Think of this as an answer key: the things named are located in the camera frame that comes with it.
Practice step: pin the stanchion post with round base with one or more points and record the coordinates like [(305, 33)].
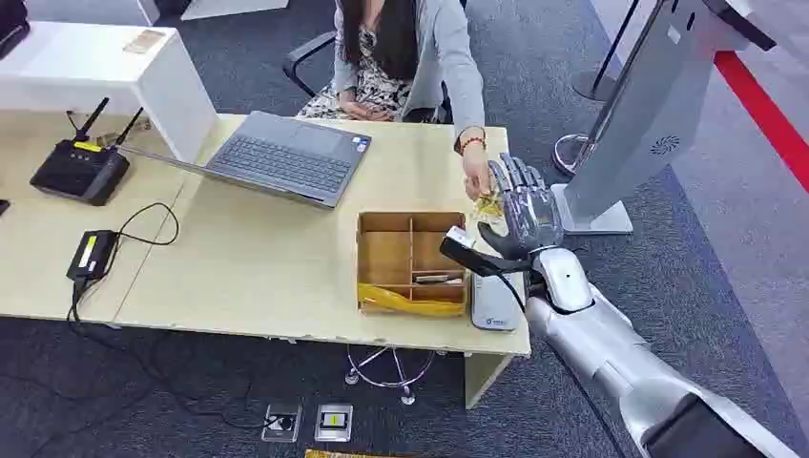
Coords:
[(600, 69)]

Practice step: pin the black device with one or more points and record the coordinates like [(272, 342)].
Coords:
[(11, 25)]

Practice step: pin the floor socket with black plug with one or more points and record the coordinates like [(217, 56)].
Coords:
[(282, 422)]

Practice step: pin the grey kiosk stand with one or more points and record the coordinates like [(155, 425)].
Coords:
[(638, 120)]

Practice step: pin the black router with antennas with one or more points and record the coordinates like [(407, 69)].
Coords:
[(81, 169)]

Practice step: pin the yellow printed card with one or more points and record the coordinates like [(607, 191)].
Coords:
[(488, 207)]

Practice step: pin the white card reader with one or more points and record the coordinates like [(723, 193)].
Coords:
[(493, 303)]

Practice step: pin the stack of cards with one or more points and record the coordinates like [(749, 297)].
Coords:
[(436, 277)]

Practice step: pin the person's left hand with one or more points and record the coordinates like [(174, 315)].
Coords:
[(477, 174)]

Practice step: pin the pale wrist camera black mount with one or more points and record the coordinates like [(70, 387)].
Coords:
[(471, 256)]

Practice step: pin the grey laptop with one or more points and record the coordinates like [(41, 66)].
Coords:
[(287, 158)]

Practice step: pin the person's right hand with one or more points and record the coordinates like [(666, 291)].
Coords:
[(365, 110)]

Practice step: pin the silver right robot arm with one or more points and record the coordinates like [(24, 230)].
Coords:
[(607, 347)]

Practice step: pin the black power adapter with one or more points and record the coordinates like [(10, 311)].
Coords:
[(93, 255)]

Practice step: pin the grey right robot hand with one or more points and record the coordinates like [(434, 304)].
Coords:
[(529, 215)]

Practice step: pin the white cabinet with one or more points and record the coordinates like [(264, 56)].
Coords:
[(95, 76)]

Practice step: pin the black office chair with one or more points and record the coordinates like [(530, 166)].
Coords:
[(303, 60)]

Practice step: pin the wooden card box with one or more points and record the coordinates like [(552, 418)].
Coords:
[(411, 262)]

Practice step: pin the floor socket with yellow label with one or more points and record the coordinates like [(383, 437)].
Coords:
[(333, 422)]

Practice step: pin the person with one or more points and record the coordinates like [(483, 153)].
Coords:
[(411, 57)]

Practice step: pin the yellow plastic sleeve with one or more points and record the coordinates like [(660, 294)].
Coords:
[(407, 302)]

